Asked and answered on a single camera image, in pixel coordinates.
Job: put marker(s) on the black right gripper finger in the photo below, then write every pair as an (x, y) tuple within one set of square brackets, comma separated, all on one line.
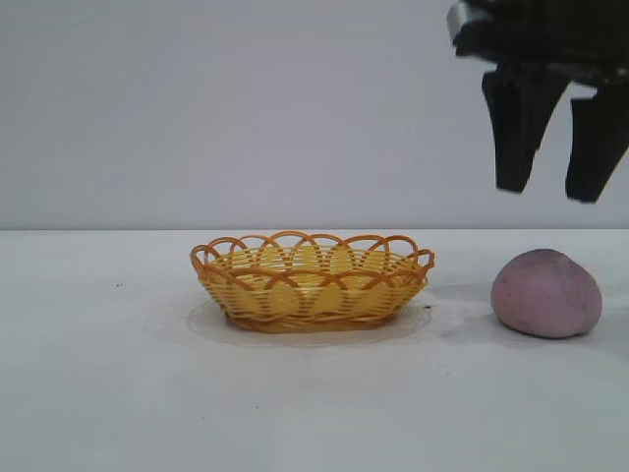
[(521, 128), (599, 147)]

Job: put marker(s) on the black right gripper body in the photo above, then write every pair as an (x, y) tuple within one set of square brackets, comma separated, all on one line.
[(545, 29)]

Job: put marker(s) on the pink purple peach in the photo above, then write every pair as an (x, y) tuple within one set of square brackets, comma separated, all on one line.
[(545, 295)]

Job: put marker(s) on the yellow woven plastic basket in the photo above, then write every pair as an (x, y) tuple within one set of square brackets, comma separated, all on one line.
[(304, 300)]

